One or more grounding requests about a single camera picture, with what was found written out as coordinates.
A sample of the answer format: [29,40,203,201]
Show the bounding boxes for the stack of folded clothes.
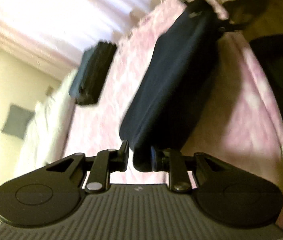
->
[69,41,117,106]

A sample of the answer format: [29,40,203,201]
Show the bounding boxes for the grey pillow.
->
[1,104,35,140]

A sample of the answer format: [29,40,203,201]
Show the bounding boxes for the dark navy trousers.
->
[119,4,220,172]

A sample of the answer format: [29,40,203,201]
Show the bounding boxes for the grey striped duvet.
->
[13,70,78,178]

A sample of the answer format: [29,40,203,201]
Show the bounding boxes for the pink rose blanket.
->
[61,0,283,228]

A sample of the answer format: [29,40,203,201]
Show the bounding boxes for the white lace curtain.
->
[0,0,164,80]

